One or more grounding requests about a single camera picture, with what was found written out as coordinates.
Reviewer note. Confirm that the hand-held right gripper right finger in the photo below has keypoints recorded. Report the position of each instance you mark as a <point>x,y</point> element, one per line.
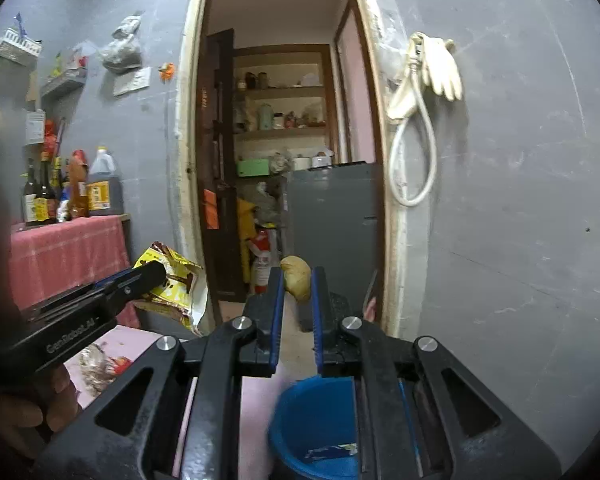
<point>317,310</point>

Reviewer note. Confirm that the blue plastic bucket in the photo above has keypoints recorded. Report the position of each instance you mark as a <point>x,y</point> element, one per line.
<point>315,420</point>

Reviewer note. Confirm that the red plaid cloth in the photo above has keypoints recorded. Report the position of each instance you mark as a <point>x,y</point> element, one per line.
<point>65,260</point>

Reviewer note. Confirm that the green box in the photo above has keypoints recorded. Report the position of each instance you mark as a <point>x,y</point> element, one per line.
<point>252,166</point>

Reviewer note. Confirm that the white wall basket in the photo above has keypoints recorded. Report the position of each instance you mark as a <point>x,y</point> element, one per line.
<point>15,50</point>

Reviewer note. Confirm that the grey refrigerator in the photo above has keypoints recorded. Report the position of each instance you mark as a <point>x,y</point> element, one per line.
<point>330,210</point>

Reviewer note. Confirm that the dark wooden door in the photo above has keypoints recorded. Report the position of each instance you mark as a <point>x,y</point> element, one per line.
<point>220,160</point>

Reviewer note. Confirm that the crumpled silver wrapper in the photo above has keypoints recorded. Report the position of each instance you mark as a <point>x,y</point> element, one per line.
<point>97,365</point>

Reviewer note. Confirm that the plastic bag with dark contents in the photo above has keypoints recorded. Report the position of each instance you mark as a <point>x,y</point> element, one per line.
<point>122,50</point>

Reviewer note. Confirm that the yellow bag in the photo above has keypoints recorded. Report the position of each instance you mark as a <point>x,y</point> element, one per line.
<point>245,230</point>

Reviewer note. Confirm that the clear plastic bag with red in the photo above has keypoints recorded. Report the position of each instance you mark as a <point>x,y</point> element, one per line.
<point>75,56</point>

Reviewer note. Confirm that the blue white wrapper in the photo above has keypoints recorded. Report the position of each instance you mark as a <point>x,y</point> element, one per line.
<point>330,452</point>

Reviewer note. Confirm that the pale green jar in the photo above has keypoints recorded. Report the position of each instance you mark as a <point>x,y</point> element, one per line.
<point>265,116</point>

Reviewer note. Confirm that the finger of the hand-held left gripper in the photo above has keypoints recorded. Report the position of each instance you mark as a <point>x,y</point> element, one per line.
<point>112,279</point>
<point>145,280</point>

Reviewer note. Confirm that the red white sack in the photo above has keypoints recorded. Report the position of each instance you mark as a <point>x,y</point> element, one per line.
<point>262,260</point>

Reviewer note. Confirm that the white paper tag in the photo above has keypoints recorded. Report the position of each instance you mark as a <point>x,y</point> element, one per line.
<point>35,126</point>

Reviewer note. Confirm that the wooden shelf unit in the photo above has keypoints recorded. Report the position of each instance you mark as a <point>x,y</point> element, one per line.
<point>280,90</point>

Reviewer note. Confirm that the orange door sticker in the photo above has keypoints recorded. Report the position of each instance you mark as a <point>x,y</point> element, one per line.
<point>210,210</point>

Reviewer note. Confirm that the orange wall hook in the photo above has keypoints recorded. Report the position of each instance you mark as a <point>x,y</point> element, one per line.
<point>166,71</point>

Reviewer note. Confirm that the grey wall shelf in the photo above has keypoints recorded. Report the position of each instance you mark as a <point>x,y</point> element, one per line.
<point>62,84</point>

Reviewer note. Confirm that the white pot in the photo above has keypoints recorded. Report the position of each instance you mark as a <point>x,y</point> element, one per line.
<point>322,160</point>

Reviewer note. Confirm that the wooden door frame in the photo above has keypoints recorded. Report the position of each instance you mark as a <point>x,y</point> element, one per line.
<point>190,110</point>

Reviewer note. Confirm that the pink tablecloth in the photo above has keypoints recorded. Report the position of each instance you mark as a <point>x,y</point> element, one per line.
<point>257,400</point>

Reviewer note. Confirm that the white rubber gloves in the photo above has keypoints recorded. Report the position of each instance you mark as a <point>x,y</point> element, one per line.
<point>442,67</point>

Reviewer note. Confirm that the person's left hand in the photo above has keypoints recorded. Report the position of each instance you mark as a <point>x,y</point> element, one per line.
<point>55,395</point>

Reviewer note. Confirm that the yellow brown snack packet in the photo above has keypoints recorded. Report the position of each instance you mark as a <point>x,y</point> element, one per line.
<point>180,290</point>

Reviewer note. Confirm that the large brown oil jug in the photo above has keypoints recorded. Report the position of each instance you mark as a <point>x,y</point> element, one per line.
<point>102,185</point>

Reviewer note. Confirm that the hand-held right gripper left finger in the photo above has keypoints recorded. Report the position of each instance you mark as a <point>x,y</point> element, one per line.
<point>277,310</point>

